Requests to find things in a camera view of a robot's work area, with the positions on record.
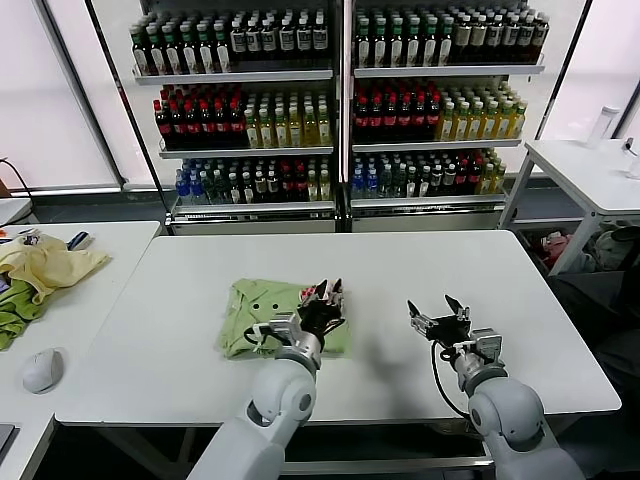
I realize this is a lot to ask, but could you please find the grey metal table frame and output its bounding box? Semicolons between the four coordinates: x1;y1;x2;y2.
277;423;502;475

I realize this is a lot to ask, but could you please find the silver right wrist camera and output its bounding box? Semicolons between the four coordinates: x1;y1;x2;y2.
466;326;504;365

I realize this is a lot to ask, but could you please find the black wall cable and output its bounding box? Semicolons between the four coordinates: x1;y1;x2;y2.
0;156;37;200

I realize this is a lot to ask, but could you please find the dark grey flat device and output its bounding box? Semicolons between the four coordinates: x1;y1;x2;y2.
0;422;22;452

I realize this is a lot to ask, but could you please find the black office chair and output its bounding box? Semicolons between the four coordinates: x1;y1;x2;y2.
547;224;640;419

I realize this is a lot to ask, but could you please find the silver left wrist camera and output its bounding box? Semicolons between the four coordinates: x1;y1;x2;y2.
251;311;302;347

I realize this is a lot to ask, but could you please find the grey green bag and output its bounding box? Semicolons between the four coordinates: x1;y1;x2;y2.
569;227;627;275

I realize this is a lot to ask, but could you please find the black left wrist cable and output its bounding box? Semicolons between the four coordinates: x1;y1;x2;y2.
243;323;282;355

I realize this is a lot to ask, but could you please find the red pink clothes pile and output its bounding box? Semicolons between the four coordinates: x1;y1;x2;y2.
541;231;572;270

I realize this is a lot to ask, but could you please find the green cloth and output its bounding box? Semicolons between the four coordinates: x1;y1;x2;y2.
0;276;50;352

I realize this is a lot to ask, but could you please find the beverage shelf rack with bottles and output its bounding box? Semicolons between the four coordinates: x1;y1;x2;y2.
130;0;347;236
344;0;550;235

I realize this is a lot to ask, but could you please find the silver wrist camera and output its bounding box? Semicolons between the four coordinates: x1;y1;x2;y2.
466;326;504;365
251;311;302;347

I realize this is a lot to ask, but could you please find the dark blue white small case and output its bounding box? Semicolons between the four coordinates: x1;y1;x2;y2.
66;230;97;252

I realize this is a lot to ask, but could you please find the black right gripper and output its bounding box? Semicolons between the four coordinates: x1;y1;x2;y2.
406;294;474;351

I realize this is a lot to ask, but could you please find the pale yellow garment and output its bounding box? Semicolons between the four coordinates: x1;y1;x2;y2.
0;234;113;305

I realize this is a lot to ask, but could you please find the white desk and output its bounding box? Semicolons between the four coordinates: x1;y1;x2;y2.
0;219;165;480

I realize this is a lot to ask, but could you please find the white computer mouse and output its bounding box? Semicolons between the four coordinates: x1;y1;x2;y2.
20;346;67;394

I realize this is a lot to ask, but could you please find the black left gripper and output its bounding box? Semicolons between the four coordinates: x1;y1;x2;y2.
296;277;348;337

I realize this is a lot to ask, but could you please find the white side table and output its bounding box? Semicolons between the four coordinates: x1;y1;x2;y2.
498;138;640;282

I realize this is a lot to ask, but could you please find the light green t-shirt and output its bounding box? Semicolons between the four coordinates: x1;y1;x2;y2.
215;277;356;361

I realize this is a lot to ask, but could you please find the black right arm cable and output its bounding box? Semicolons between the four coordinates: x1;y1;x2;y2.
430;338;475;420

